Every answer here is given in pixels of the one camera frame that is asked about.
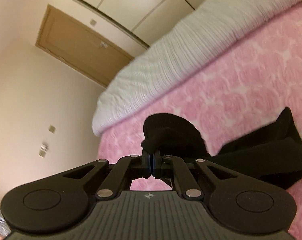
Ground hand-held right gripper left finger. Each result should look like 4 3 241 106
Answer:
62 154 152 201

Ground white striped duvet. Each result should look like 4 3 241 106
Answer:
91 0 302 137

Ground wall socket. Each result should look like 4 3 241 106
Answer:
38 142 48 158

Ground black pants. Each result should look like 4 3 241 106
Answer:
140 106 302 190

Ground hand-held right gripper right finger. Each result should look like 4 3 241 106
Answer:
151 154 239 201

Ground cream wardrobe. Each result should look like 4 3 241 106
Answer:
38 0 231 49

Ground wooden door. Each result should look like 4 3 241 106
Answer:
35 4 134 87

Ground pink floral blanket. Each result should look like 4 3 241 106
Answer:
98 4 302 240

